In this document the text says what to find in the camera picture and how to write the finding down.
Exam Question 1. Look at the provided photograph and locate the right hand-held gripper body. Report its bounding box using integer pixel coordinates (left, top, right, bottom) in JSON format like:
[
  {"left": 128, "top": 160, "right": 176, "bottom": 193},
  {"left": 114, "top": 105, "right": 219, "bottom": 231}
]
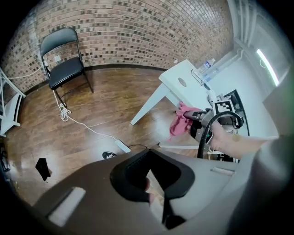
[{"left": 190, "top": 93, "right": 244, "bottom": 145}]

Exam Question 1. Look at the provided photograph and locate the black folding chair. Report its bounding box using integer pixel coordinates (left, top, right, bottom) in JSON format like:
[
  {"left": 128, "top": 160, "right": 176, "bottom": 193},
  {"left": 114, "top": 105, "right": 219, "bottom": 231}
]
[{"left": 40, "top": 27, "right": 95, "bottom": 106}]

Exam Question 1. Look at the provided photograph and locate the person's left hand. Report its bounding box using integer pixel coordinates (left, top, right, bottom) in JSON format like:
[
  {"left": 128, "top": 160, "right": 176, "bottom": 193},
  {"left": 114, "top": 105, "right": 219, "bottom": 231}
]
[{"left": 145, "top": 178, "right": 155, "bottom": 205}]

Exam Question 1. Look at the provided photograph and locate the person's left shoe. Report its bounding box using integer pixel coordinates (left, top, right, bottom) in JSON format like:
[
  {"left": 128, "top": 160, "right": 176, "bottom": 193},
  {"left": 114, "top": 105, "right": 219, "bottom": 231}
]
[{"left": 102, "top": 151, "right": 118, "bottom": 161}]

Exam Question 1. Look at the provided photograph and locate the black flat pouch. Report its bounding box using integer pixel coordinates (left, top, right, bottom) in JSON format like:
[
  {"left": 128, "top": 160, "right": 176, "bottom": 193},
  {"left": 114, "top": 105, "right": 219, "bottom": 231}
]
[{"left": 35, "top": 157, "right": 51, "bottom": 182}]

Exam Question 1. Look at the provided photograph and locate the white window frame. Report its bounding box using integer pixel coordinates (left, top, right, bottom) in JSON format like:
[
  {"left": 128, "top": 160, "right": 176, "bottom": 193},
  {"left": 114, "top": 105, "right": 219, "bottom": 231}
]
[{"left": 226, "top": 0, "right": 260, "bottom": 55}]

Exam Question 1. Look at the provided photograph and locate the white table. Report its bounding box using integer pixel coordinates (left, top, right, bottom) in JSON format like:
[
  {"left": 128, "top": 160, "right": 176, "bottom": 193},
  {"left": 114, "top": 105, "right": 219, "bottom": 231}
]
[{"left": 130, "top": 59, "right": 230, "bottom": 150}]

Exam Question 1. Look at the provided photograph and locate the white equipment rack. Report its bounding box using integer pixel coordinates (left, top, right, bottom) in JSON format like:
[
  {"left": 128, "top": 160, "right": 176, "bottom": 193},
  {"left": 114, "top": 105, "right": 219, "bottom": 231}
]
[{"left": 224, "top": 89, "right": 250, "bottom": 136}]

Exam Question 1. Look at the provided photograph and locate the pink cloth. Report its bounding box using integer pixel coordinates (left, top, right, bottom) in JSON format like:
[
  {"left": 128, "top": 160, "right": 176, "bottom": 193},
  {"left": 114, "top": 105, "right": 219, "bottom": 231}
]
[{"left": 167, "top": 101, "right": 201, "bottom": 141}]

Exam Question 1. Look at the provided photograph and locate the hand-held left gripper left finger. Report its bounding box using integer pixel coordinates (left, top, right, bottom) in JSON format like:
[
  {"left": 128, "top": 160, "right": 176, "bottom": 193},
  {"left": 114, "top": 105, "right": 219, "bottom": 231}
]
[{"left": 34, "top": 148, "right": 166, "bottom": 235}]

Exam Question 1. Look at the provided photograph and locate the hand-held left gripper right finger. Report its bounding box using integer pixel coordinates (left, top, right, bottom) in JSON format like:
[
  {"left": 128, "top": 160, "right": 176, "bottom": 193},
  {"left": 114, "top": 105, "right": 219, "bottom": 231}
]
[{"left": 149, "top": 148, "right": 241, "bottom": 235}]

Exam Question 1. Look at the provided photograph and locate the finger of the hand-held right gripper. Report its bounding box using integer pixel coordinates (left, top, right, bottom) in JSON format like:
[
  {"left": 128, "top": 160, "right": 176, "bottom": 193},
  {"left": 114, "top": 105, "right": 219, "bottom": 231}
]
[{"left": 183, "top": 110, "right": 209, "bottom": 119}]

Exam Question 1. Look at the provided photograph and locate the clear plastic water bottle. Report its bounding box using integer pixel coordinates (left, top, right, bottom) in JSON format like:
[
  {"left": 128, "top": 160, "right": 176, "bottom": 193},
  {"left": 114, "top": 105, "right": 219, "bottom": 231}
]
[
  {"left": 202, "top": 67, "right": 220, "bottom": 82},
  {"left": 198, "top": 58, "right": 217, "bottom": 74}
]

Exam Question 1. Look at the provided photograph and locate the white power strip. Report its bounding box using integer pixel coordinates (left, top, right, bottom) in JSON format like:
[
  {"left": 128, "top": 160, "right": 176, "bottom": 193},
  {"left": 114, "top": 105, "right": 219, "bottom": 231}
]
[{"left": 114, "top": 138, "right": 132, "bottom": 153}]

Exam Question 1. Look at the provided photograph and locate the ceiling light strip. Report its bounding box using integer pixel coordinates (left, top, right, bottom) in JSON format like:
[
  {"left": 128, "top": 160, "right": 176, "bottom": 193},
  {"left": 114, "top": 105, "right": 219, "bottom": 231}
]
[{"left": 256, "top": 48, "right": 280, "bottom": 87}]

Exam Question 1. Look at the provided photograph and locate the white power cable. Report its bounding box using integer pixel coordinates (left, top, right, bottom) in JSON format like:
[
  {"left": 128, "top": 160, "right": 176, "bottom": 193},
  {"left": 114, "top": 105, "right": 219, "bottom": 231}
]
[{"left": 0, "top": 61, "right": 118, "bottom": 141}]

